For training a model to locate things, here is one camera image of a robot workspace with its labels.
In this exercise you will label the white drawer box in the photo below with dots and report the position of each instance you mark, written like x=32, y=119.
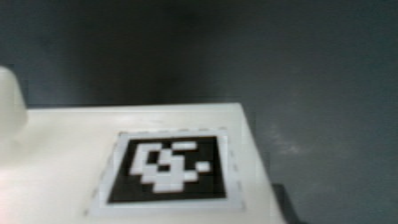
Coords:
x=130, y=165

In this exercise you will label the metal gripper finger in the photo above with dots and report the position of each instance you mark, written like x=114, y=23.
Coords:
x=286, y=205

